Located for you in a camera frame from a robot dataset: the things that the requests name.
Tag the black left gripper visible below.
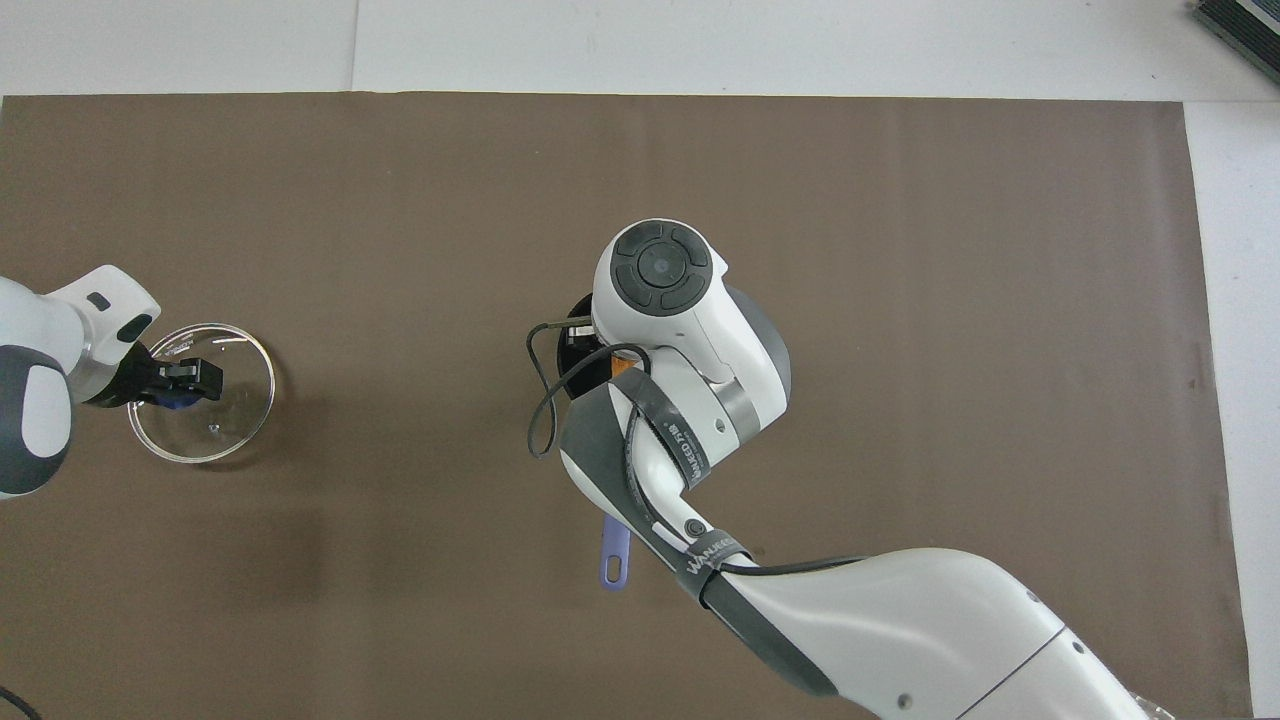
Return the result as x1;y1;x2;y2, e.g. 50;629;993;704
100;340;225;409

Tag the black right arm gripper cable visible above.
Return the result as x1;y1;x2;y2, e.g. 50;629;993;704
526;318;873;579

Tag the brown table mat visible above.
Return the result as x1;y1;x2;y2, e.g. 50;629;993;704
0;92;1254;720

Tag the dark ribbed device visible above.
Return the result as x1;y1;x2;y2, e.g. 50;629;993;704
1190;0;1280;88

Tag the glass lid with blue knob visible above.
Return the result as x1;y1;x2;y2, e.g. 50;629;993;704
126;321;277;465

